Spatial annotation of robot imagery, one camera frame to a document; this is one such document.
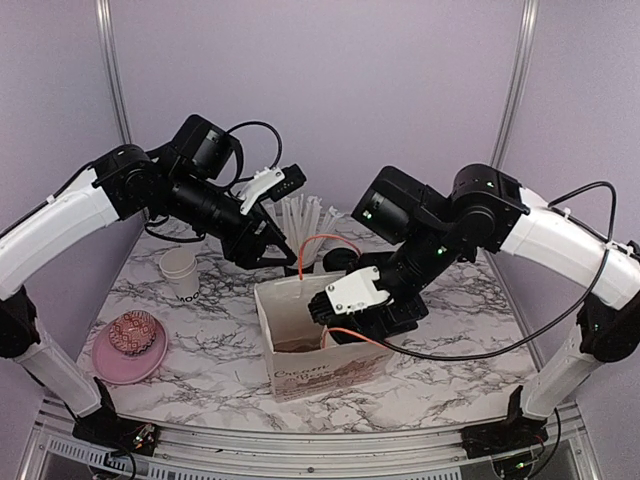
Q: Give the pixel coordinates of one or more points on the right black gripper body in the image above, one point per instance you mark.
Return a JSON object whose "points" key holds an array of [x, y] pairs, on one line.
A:
{"points": [[399, 320]]}

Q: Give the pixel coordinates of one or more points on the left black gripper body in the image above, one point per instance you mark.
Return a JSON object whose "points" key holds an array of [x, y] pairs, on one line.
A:
{"points": [[235, 246]]}

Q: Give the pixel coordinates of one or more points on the kraft paper bag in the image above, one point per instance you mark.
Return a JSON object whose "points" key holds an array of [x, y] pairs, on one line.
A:
{"points": [[282, 308]]}

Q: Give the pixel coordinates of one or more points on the brown cardboard cup carrier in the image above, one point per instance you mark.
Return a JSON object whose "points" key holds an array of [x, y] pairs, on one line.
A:
{"points": [[301, 345]]}

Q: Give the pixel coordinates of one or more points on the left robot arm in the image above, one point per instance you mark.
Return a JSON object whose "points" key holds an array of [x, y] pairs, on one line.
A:
{"points": [[177, 179]]}

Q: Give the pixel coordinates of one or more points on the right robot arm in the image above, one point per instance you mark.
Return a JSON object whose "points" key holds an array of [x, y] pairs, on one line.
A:
{"points": [[489, 210]]}

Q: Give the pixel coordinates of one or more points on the bundle of white wrapped straws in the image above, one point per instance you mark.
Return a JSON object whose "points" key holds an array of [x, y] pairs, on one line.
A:
{"points": [[303, 217]]}

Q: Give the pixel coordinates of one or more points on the stack of white paper cups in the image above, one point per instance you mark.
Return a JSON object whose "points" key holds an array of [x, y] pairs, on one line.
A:
{"points": [[179, 267]]}

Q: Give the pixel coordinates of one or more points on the red patterned bowl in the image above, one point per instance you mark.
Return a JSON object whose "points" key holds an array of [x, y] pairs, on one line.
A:
{"points": [[133, 332]]}

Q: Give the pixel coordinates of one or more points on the pink plate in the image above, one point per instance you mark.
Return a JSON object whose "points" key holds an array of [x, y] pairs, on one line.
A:
{"points": [[117, 368]]}

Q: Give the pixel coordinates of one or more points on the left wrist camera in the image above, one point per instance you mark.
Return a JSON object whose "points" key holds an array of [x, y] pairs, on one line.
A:
{"points": [[273, 183]]}

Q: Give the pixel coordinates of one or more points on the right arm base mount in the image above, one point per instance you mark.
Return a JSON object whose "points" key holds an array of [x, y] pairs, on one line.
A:
{"points": [[513, 432]]}

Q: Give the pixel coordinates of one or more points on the front aluminium rail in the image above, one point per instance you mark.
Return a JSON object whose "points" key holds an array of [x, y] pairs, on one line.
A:
{"points": [[212, 453]]}

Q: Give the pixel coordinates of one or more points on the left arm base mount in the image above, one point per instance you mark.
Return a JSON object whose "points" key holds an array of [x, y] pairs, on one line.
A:
{"points": [[120, 437]]}

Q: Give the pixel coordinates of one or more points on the left aluminium frame post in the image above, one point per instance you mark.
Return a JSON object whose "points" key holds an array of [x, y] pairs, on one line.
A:
{"points": [[108, 48]]}

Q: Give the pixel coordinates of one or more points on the aluminium frame post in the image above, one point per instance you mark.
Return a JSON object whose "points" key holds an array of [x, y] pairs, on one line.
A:
{"points": [[108, 48], [517, 82]]}

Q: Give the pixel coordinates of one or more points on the right aluminium frame post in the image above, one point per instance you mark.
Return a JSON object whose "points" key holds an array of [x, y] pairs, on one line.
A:
{"points": [[517, 82]]}

